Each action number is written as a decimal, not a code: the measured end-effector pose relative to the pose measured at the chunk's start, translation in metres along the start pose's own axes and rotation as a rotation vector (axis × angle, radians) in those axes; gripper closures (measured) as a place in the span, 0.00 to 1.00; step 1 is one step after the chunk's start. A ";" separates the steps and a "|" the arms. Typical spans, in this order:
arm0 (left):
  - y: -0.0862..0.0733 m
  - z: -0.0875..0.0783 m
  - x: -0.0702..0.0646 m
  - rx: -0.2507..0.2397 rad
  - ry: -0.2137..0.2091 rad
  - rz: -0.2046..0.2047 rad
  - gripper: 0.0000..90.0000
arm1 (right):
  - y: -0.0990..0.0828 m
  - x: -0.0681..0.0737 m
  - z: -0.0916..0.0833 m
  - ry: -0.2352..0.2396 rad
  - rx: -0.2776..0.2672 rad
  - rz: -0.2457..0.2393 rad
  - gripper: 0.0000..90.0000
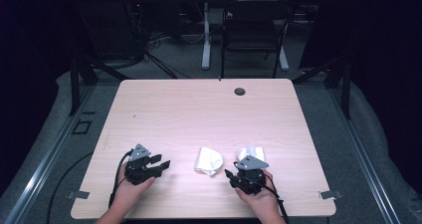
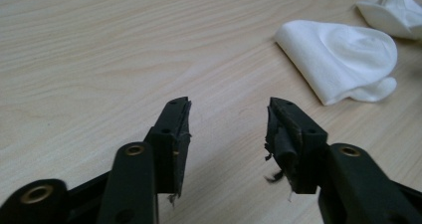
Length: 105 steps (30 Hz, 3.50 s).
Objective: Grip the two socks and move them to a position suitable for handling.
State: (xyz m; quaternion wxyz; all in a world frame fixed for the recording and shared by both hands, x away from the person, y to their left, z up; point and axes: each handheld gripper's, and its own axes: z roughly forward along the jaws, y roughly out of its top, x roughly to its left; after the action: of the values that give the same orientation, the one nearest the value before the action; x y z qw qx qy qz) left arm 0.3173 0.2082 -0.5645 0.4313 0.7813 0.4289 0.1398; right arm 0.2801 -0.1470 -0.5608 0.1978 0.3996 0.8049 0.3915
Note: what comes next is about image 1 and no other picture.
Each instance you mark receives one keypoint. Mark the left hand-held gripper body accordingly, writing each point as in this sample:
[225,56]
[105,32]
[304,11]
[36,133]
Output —
[139,171]

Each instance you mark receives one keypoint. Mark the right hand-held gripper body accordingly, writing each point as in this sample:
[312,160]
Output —
[250,180]

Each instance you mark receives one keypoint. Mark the white face mask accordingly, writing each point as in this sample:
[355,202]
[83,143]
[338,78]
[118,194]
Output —
[208,161]
[255,152]

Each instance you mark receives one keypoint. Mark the person's left hand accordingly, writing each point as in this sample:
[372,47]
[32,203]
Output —
[129,192]

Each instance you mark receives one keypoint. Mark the person's right hand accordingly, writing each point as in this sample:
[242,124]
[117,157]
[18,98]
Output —
[263,200]

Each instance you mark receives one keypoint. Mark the grey table grommet hole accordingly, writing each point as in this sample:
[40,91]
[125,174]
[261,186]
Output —
[239,91]

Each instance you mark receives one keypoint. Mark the black metal stand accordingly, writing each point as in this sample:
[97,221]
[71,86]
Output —
[346,88]
[74,84]

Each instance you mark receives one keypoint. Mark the white desk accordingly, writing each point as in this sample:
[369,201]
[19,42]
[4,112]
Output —
[206,35]

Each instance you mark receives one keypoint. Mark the black folding chair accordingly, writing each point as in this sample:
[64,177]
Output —
[250,35]

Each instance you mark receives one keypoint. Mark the metal table bracket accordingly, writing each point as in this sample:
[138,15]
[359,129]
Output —
[79,194]
[330,194]

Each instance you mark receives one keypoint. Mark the aluminium floor rail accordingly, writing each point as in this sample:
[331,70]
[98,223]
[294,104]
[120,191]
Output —
[46,157]
[363,151]

